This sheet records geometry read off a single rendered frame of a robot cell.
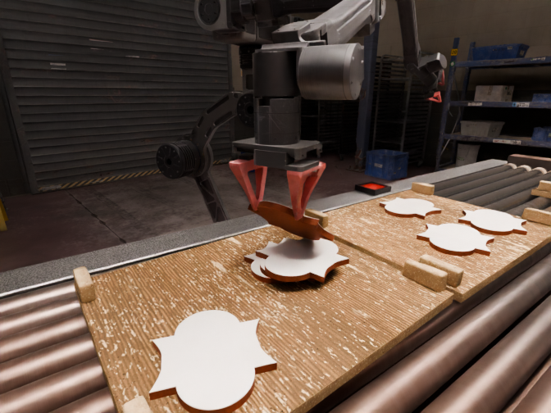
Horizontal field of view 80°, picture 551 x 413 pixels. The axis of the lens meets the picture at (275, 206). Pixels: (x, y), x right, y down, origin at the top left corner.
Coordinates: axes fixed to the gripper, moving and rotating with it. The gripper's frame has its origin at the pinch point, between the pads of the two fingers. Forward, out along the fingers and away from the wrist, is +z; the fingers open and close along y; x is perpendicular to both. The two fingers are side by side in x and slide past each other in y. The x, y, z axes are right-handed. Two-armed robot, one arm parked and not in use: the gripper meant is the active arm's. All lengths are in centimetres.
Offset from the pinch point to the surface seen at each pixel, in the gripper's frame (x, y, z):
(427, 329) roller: -3.8, -20.5, 13.5
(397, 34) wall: -604, 152, -102
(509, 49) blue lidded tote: -500, -15, -60
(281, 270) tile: 2.4, -2.3, 7.8
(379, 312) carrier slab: 0.1, -15.2, 10.8
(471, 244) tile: -26.3, -23.2, 10.1
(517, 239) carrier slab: -36.0, -30.1, 11.3
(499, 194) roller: -77, -27, 14
